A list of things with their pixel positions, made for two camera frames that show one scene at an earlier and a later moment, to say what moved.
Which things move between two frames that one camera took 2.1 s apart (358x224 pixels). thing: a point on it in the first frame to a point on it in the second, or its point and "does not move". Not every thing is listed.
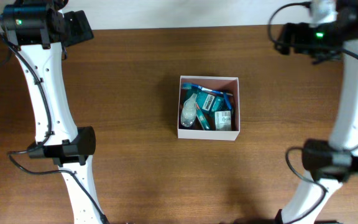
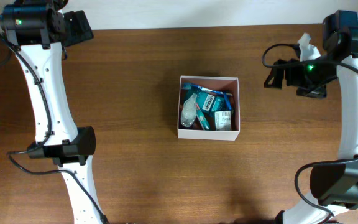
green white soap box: [223, 121] does not move
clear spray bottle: [189, 111] does not move
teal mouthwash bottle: [209, 102] does not move
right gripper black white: [286, 38] to [281, 73]
